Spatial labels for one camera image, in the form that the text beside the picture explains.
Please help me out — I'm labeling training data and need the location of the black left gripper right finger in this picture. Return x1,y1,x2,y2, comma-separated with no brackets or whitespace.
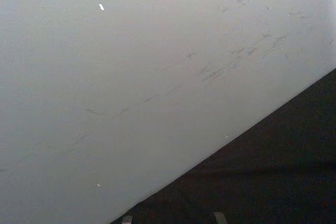
213,211,228,224

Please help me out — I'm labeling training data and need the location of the black table cloth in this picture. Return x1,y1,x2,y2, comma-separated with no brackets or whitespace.
109,68,336,224

